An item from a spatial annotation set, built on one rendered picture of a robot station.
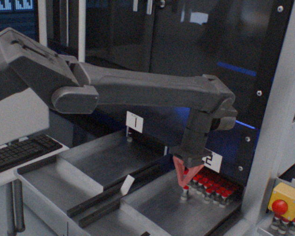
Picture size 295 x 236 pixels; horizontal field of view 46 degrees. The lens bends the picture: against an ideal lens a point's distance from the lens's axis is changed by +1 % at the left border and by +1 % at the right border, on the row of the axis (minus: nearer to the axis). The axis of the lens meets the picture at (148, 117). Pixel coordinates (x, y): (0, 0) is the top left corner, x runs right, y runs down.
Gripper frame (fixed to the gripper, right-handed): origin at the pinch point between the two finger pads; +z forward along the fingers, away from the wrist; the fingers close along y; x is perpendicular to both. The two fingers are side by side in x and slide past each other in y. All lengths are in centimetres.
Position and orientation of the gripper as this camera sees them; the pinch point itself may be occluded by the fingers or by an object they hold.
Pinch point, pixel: (182, 182)
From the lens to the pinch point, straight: 88.9
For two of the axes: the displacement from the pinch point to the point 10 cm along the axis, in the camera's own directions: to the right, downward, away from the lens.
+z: -2.2, 9.4, 2.7
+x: -7.3, -3.4, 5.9
